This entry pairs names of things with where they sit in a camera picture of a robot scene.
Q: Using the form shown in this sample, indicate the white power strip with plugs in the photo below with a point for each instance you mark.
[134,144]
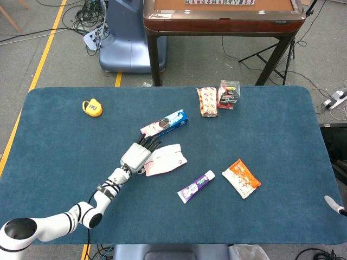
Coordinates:
[93,39]

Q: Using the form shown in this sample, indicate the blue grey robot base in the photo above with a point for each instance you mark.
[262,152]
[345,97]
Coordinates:
[127,40]

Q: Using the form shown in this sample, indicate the clear box with red items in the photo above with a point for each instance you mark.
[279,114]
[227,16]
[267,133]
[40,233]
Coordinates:
[229,95]

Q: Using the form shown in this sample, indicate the blue table mat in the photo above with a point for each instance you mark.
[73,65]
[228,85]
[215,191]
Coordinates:
[217,222]

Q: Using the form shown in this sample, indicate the purple toothpaste tube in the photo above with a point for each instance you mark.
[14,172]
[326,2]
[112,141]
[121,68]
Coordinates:
[195,187]

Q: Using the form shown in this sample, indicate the orange white snack bag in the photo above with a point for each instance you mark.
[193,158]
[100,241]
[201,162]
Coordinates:
[241,178]

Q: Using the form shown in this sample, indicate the brown mahjong table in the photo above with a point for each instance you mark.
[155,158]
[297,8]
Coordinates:
[222,24]

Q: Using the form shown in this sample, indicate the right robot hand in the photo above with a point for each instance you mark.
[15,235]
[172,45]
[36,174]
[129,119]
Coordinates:
[334,203]

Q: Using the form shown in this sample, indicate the black tripod stand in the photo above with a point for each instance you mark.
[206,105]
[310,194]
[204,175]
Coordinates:
[282,57]

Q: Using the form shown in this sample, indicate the row of mahjong tiles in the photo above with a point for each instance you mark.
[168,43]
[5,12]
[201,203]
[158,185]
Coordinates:
[219,2]

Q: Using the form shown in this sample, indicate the black case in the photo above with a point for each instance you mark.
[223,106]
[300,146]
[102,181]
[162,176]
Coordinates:
[334,151]

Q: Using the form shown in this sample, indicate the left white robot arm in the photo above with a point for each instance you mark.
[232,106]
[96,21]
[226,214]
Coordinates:
[65,216]

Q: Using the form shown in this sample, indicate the white red patterned snack pack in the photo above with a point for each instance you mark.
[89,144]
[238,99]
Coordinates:
[208,102]

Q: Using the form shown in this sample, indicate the grey robot torso base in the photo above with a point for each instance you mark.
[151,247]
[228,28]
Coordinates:
[170,252]

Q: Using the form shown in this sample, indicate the clear plastic bag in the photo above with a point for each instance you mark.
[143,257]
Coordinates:
[248,252]

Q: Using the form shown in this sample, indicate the yellow tape measure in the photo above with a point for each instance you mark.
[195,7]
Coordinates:
[92,107]

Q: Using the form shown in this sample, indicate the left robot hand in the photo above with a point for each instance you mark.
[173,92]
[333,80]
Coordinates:
[137,157]

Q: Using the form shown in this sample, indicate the wooden chair leg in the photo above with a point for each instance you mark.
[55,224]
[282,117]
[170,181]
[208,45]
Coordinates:
[11,16]

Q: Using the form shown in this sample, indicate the blue cookie box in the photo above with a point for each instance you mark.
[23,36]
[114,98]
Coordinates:
[165,124]

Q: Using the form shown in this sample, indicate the white pouch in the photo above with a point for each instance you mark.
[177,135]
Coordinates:
[165,160]

